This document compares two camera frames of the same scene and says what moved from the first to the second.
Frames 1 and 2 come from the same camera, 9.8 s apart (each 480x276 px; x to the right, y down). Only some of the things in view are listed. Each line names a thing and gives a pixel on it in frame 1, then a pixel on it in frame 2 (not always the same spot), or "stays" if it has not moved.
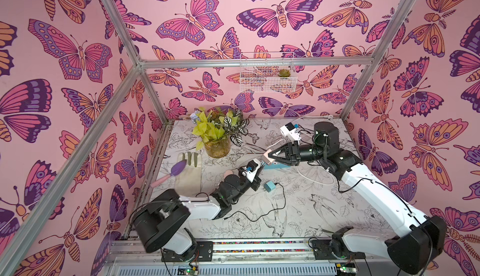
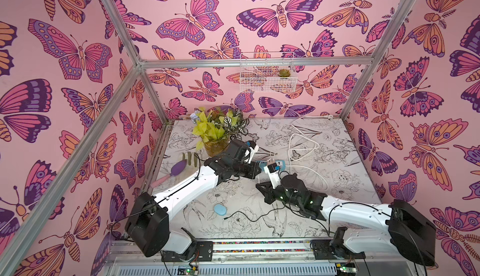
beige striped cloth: (189, 183) stays
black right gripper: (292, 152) to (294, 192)
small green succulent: (284, 73) stays
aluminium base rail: (242, 258) stays
